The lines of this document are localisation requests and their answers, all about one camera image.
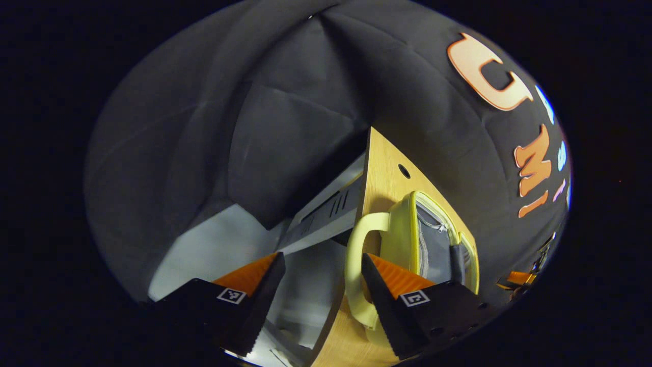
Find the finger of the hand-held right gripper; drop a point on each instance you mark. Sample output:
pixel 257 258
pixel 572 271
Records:
pixel 519 278

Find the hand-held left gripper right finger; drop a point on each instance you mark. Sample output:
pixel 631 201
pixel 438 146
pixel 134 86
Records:
pixel 379 306

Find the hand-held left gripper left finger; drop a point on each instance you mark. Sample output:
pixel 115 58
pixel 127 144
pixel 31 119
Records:
pixel 265 300

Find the pale yellow suitcase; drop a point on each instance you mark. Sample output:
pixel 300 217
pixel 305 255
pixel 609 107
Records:
pixel 402 239

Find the black backdrop cloth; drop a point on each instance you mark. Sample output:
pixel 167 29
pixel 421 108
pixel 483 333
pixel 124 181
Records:
pixel 204 127

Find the grey metal table frame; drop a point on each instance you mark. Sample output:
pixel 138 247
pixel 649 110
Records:
pixel 326 214

